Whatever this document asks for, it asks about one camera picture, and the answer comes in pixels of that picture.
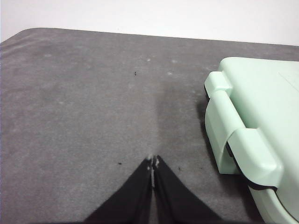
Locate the mint green multi cooker appliance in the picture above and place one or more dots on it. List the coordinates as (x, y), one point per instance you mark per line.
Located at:
(261, 105)

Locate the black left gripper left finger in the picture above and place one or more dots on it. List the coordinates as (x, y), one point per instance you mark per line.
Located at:
(130, 200)

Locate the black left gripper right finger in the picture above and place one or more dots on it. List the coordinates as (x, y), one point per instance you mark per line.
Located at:
(175, 200)

